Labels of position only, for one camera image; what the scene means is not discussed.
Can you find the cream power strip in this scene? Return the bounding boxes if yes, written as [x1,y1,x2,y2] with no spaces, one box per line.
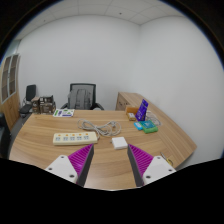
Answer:
[52,130,99,147]

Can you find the large dark cardboard box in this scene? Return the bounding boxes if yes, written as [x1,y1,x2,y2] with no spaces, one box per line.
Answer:
[39,95,57,115]

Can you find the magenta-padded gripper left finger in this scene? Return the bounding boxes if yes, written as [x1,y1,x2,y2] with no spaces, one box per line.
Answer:
[44,143,95,188]

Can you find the purple standing package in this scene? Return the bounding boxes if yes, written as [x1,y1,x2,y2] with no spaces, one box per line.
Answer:
[134,98,150,122]

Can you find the low wooden side cabinet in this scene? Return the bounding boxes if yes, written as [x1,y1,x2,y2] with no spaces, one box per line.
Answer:
[114,91,145,112]

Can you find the grey backpack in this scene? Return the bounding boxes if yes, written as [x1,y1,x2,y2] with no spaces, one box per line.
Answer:
[67,88,93,111]

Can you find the small blue box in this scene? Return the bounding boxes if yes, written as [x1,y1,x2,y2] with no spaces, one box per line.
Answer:
[133,121,145,132]

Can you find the printed white paper sheet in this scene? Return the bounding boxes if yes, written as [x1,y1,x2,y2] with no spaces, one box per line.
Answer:
[52,108,76,118]

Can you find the small black chair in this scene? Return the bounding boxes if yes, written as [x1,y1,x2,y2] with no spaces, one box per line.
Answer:
[18,84,37,118]

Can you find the clear plastic bag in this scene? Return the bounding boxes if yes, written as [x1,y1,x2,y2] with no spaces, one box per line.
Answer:
[145,110,162,127]

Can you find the green box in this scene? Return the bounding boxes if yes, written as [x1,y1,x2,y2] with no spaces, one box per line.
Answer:
[138,119,160,135]

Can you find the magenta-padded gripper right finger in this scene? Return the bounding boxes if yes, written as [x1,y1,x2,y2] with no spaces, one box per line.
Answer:
[127,143,177,188]

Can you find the orange box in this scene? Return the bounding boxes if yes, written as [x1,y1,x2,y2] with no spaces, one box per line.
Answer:
[125,105,140,115]

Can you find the black mesh office chair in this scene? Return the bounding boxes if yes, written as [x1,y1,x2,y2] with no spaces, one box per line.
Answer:
[60,82,105,112]

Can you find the white charger block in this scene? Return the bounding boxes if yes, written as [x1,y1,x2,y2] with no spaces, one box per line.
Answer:
[110,136,129,151]

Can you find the grey coiled cable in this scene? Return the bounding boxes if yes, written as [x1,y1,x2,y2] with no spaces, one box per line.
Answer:
[76,118,122,138]

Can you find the wooden glass-door cabinet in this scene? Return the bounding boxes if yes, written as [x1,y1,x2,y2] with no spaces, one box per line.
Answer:
[0,54,22,130]

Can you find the small tan box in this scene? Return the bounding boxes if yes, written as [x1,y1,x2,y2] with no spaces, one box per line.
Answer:
[126,112,137,122]

